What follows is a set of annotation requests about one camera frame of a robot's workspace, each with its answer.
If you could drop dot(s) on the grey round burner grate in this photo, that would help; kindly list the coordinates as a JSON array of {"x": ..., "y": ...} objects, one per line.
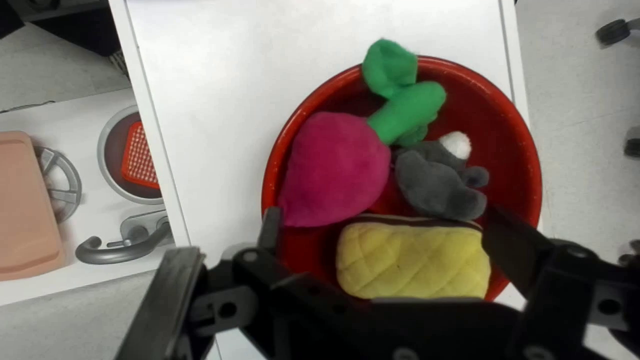
[{"x": 66, "y": 186}]

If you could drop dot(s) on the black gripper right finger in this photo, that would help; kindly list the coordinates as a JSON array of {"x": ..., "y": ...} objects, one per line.
[{"x": 561, "y": 287}]

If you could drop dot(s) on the grey toy faucet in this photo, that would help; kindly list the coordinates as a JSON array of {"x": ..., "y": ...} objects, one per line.
[{"x": 112, "y": 253}]

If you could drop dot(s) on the pink cutting board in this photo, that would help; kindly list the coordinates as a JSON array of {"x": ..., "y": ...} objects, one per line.
[{"x": 22, "y": 206}]

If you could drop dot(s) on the orange mesh sink strainer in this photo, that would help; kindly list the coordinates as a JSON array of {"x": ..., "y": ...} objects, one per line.
[{"x": 141, "y": 161}]

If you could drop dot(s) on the red plastic bowl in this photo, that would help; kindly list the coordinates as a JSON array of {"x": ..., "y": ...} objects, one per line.
[{"x": 507, "y": 147}]

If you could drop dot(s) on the white toy kitchen counter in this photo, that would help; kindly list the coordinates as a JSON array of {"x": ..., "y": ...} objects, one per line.
[{"x": 93, "y": 280}]

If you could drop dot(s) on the grey mouse plush toy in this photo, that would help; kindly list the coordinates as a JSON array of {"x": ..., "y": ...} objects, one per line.
[{"x": 437, "y": 182}]

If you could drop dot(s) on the magenta tulip plush toy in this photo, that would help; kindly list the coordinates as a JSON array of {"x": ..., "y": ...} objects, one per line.
[{"x": 332, "y": 171}]

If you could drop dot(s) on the yellow sandwich plush toy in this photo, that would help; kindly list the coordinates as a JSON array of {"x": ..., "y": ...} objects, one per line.
[{"x": 412, "y": 261}]

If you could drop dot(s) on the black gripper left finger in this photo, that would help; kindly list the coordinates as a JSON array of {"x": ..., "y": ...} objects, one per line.
[{"x": 172, "y": 301}]

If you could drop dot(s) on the white cabinet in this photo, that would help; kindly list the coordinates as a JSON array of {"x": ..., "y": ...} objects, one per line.
[{"x": 252, "y": 66}]

